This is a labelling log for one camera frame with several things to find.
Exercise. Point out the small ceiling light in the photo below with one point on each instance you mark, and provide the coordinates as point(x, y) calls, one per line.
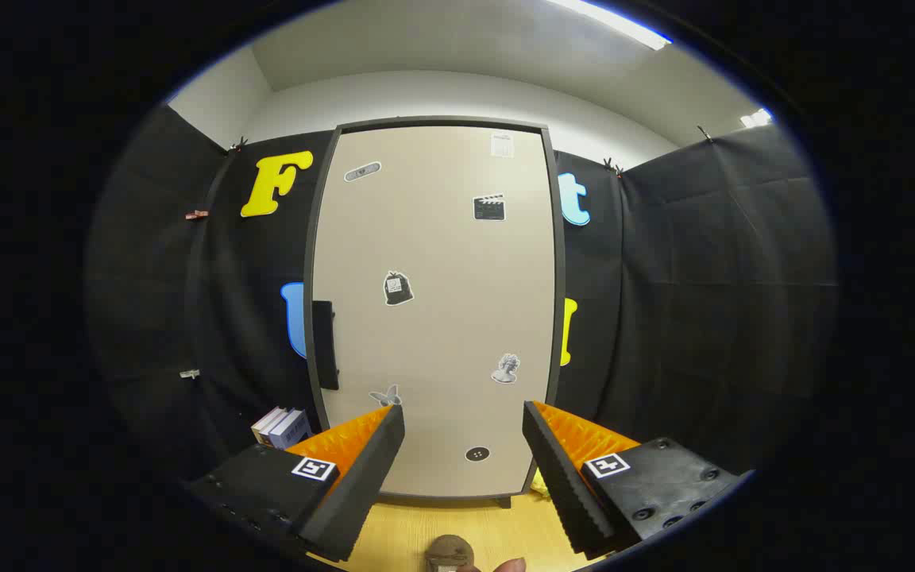
point(755, 118)

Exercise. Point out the grey shoe cabinet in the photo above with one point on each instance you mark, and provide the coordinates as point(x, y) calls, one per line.
point(560, 262)

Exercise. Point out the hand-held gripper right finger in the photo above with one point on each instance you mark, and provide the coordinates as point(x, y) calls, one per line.
point(565, 485)

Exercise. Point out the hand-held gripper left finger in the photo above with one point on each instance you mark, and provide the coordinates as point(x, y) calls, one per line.
point(362, 485)

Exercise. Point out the beige shoe cabinet door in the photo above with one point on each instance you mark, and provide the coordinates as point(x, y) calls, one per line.
point(442, 334)

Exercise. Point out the long ceiling light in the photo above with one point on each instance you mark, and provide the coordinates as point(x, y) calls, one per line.
point(616, 22)

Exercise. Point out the white book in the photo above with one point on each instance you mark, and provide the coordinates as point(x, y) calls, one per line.
point(265, 425)

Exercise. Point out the pale yellow pad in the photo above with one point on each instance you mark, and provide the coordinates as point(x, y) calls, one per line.
point(539, 481)

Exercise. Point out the black backdrop cloth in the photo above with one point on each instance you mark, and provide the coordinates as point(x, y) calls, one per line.
point(704, 278)

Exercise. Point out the red-brown clip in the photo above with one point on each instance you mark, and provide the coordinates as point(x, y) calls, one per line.
point(196, 214)

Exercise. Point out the brown fuzzy shoe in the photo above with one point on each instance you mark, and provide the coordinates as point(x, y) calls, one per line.
point(449, 548)

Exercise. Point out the blue book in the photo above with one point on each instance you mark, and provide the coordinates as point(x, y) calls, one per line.
point(295, 429)

